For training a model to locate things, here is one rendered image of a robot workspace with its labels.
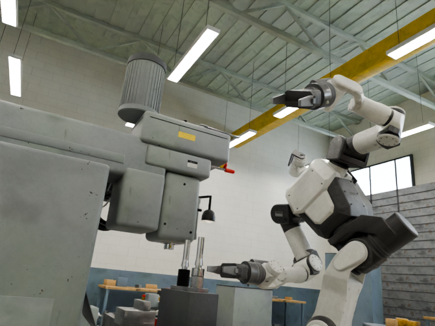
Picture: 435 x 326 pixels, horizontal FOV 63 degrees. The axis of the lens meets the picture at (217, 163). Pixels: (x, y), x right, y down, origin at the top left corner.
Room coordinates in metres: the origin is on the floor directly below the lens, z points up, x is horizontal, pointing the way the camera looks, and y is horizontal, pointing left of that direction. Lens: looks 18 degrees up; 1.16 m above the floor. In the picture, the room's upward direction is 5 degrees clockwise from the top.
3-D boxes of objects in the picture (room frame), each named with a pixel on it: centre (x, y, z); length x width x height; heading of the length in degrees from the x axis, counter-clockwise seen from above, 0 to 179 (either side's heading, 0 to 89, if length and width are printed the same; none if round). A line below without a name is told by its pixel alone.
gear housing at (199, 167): (1.71, 0.23, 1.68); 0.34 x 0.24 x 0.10; 116
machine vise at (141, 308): (1.88, 0.23, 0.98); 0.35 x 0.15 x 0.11; 119
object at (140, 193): (1.65, 0.37, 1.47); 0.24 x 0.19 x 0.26; 26
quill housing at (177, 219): (1.73, 0.20, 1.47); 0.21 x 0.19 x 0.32; 26
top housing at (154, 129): (1.73, 0.20, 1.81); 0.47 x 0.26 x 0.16; 116
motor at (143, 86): (1.62, 0.42, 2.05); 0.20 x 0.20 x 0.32
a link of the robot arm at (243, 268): (1.46, -0.13, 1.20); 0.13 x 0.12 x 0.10; 31
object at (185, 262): (1.44, 0.09, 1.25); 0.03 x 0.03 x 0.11
